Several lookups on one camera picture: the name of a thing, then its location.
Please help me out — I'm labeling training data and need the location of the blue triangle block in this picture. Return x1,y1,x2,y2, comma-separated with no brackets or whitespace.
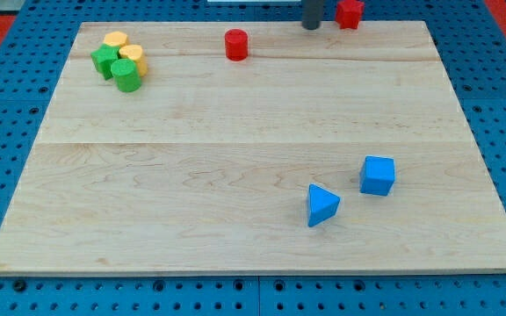
307,183,341,227

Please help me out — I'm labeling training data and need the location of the light wooden board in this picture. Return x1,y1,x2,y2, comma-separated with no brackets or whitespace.
0,21,506,277

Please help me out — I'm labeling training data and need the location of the red cylinder block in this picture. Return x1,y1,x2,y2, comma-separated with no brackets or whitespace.
224,28,249,61

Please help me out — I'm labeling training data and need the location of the blue cube block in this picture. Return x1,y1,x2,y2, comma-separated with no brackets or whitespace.
359,155,395,196

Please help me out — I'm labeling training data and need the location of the green cylinder block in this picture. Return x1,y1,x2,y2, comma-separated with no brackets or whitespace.
111,59,141,92

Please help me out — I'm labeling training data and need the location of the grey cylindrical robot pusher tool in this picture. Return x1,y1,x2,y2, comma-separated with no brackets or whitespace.
301,0,325,30

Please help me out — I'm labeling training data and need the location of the yellow heart block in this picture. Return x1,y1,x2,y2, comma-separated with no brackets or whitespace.
119,44,148,76

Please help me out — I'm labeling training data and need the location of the red star block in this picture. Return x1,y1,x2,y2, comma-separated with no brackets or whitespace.
335,0,365,29

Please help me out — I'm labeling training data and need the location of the green star block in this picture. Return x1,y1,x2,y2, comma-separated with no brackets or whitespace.
90,44,119,80

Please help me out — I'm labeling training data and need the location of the yellow hexagon block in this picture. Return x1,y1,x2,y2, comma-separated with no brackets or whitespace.
103,31,129,47

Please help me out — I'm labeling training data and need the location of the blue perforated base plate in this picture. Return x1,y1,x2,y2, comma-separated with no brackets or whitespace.
0,1,506,315

